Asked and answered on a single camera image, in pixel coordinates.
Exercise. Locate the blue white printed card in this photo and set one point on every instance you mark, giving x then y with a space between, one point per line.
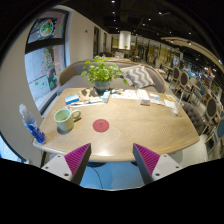
155 98

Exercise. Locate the group of ceiling lights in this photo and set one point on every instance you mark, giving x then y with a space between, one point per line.
146 20

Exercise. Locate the white round pillar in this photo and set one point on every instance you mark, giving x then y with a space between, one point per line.
125 40

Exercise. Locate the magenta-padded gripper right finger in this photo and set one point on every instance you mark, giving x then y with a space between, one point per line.
147 158

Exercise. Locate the light green mug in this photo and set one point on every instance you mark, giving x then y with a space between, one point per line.
64 120

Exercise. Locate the grey zigzag pillow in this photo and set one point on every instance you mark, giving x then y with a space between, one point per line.
139 76

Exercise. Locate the potted green leafy plant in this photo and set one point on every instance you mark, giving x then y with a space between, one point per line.
101 71

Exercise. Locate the plain white paper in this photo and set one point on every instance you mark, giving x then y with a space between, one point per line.
168 104

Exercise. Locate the group of round-backed chairs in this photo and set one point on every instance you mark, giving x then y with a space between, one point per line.
211 108

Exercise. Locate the grey tufted chair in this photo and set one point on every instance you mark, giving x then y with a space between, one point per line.
195 116

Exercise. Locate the small yellow card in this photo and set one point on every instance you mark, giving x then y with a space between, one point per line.
170 97

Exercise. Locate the white rectangular box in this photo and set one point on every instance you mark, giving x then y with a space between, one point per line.
143 96

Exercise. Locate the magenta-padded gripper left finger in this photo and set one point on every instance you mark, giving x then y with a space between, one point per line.
77 158

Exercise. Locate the clear drinking glass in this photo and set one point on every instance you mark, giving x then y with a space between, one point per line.
177 108

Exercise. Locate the curved grey sofa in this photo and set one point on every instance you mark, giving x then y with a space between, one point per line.
71 71

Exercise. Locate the dark-framed decorated window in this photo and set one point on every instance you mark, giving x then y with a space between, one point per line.
45 66

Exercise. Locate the light blue tissue pack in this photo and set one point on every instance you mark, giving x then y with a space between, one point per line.
106 96

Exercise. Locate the tan paper with dark shapes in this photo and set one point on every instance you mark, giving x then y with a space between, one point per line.
87 94

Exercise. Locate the small blue white box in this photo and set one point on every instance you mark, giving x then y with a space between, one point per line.
71 99

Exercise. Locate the flat round red coaster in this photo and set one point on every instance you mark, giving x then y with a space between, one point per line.
100 125

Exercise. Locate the clear blue-labelled water bottle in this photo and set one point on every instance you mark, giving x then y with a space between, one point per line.
35 130

